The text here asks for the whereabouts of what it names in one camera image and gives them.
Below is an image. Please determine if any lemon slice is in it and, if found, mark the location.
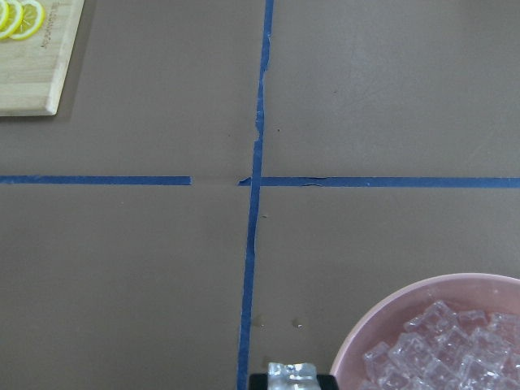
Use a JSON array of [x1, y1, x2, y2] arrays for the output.
[[0, 0, 9, 28], [1, 1, 24, 40], [8, 0, 46, 41]]

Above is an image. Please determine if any pink bowl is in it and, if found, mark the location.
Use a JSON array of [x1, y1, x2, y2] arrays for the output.
[[331, 273, 519, 389]]

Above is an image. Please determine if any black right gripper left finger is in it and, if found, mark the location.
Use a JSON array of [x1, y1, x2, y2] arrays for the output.
[[248, 373, 268, 390]]

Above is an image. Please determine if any clear ice cube pile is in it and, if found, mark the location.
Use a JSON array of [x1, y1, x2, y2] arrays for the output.
[[359, 301, 519, 389]]

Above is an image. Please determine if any bamboo cutting board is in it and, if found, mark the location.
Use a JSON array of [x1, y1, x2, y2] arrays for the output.
[[1, 1, 84, 117]]

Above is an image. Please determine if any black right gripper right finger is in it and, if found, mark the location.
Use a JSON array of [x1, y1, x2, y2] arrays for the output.
[[317, 374, 338, 390]]

